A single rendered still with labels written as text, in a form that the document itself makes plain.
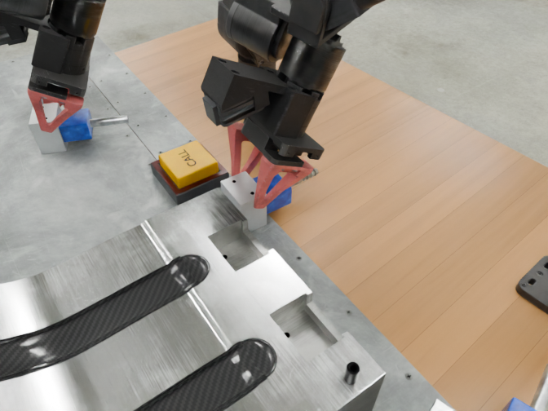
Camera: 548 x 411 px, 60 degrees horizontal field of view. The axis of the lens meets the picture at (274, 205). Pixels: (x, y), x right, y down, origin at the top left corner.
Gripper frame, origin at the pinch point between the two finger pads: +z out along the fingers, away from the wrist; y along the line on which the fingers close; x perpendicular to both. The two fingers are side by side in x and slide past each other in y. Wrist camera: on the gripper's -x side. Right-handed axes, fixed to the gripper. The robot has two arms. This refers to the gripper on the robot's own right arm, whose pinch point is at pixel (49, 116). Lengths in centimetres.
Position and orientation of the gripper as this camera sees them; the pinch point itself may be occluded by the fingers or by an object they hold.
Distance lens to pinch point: 77.3
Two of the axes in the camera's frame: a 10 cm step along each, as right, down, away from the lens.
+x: 8.6, 2.1, 4.7
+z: -4.7, 6.9, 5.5
